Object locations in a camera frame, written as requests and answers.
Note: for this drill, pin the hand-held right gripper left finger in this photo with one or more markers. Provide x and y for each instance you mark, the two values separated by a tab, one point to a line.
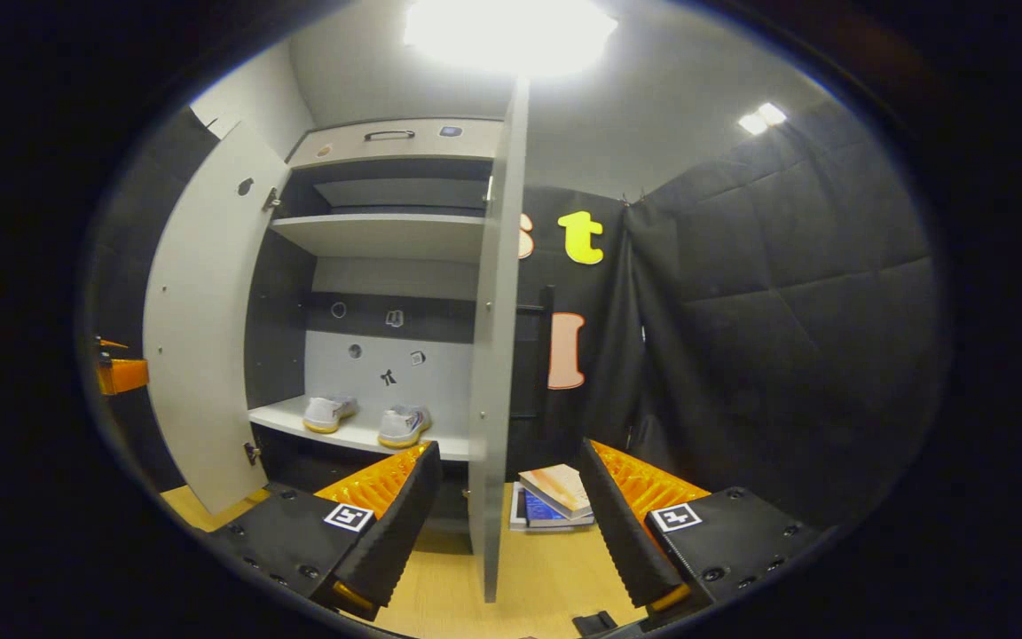
404	524

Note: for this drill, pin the blue cover book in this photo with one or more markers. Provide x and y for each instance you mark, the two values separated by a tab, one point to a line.
533	515

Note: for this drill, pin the grey shoe cabinet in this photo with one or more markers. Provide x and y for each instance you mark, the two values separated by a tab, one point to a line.
387	373

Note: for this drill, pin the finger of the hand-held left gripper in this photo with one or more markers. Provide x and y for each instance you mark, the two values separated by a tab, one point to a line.
125	375
108	343

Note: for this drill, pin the beige cover book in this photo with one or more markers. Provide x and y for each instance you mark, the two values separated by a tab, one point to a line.
555	486

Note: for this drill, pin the small ceiling light panel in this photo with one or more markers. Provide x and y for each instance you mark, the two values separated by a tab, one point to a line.
761	117

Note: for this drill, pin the grey cabinet drawer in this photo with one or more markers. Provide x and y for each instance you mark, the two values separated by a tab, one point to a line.
351	147

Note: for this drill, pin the white canvas shoe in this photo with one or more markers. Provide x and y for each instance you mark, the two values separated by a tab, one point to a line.
329	414
403	427

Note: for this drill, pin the grey shoe cabinet door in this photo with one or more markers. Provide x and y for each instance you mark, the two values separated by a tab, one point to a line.
209	311
495	355

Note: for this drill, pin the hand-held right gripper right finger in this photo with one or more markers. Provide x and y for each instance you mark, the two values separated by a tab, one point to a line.
622	532

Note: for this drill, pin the large ceiling light panel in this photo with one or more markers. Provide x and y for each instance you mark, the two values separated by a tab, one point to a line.
511	31

